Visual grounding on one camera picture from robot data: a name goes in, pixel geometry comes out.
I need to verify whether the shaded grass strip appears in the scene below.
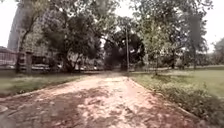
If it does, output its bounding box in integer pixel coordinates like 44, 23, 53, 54
0, 71, 88, 98

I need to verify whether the wide grass lawn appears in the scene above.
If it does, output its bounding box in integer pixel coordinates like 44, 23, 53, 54
128, 66, 224, 127

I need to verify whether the thin pole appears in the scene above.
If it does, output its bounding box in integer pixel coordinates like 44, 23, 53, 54
124, 28, 131, 74

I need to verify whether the pale low building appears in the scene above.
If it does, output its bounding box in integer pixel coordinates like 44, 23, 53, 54
33, 48, 105, 72

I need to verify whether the red brick path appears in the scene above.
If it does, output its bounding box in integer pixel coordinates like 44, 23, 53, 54
0, 72, 209, 128

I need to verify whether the pale stone kerb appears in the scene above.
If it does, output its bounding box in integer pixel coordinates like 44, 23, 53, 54
128, 77, 209, 125

